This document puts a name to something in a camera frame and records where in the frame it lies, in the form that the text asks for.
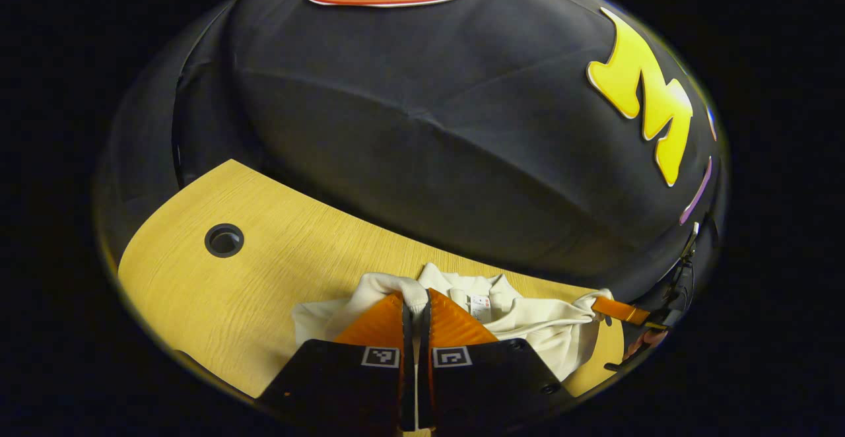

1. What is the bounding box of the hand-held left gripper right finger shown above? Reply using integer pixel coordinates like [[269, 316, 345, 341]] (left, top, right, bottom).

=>
[[419, 288, 574, 432]]

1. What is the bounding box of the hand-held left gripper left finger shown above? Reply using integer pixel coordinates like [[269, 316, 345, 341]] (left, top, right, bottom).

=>
[[256, 292, 417, 432]]

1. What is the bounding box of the cream sweatshirt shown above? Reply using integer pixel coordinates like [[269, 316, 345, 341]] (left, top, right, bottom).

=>
[[292, 263, 615, 382]]

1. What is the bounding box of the black backdrop cloth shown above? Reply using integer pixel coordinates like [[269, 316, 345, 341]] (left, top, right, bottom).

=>
[[96, 0, 730, 306]]

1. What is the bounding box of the black table cable grommet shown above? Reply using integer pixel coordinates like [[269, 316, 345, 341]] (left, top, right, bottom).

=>
[[204, 223, 245, 259]]

